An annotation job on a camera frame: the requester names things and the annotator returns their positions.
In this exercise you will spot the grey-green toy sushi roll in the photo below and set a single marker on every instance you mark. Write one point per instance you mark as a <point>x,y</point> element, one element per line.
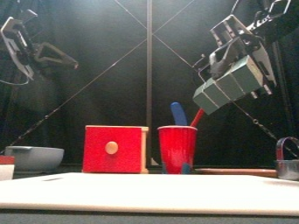
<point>230,86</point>

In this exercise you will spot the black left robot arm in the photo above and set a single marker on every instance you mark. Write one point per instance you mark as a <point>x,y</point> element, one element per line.
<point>11,7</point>

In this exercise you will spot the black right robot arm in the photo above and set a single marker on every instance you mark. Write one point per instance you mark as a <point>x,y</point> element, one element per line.
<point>278,17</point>

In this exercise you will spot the brown wooden plate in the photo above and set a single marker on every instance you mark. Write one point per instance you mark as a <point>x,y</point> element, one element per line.
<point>235,172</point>

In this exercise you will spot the white cutting board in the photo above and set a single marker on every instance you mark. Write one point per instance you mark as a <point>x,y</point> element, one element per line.
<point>151,191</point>

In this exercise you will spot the red plastic cup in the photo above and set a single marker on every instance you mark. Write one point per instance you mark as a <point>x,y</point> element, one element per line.
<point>176,148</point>

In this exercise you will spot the metal measuring cup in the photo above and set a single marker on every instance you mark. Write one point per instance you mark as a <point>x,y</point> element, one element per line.
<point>287,163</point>

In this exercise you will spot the grey bowl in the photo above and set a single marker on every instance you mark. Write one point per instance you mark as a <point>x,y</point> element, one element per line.
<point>35,159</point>

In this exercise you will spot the red wooden box with knob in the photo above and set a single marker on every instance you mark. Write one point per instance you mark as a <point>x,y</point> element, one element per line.
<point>112,149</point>

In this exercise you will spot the red and white small container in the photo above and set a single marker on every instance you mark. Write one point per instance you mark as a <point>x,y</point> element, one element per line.
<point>6,167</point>

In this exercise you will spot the grey vertical frame pole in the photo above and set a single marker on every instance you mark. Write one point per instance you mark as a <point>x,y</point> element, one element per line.
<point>148,73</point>

